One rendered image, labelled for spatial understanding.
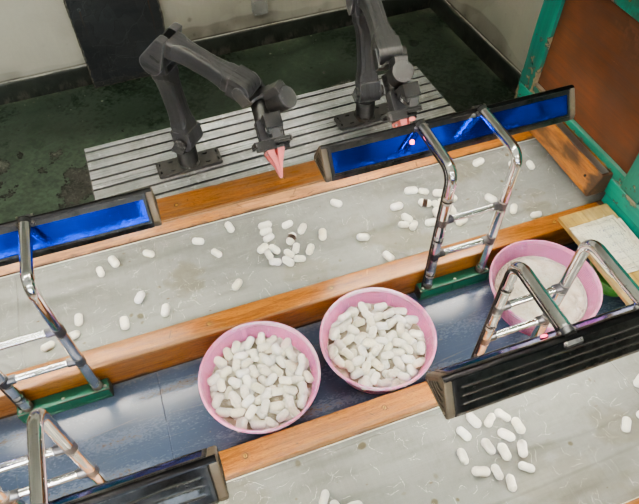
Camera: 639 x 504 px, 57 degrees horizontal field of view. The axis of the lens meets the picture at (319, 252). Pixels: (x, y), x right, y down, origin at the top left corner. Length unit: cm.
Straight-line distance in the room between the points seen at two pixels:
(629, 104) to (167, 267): 121
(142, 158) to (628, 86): 138
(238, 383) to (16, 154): 217
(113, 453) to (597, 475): 100
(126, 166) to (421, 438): 121
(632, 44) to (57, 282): 150
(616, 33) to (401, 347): 91
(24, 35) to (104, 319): 216
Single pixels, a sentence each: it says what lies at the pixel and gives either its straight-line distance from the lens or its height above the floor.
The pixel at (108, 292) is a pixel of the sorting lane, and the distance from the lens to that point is 154.
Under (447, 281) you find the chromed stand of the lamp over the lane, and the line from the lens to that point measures 153.
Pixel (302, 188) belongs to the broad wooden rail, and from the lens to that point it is 165.
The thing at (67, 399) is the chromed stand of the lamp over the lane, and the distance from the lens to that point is 145.
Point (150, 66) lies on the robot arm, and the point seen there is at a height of 105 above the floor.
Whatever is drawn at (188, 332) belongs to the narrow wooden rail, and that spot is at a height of 76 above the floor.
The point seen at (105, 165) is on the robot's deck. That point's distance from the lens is 197.
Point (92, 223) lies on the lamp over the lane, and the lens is 122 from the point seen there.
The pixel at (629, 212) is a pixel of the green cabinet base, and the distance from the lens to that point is 171.
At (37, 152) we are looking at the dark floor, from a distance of 322.
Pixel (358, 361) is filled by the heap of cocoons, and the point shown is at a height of 74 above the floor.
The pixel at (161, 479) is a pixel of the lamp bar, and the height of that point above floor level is 111.
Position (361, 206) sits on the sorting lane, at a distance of 163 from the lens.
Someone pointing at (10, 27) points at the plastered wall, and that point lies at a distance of 340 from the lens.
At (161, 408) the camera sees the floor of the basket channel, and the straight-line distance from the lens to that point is 142.
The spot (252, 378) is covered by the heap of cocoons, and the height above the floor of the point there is 73.
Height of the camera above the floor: 193
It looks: 52 degrees down
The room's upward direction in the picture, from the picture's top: 1 degrees counter-clockwise
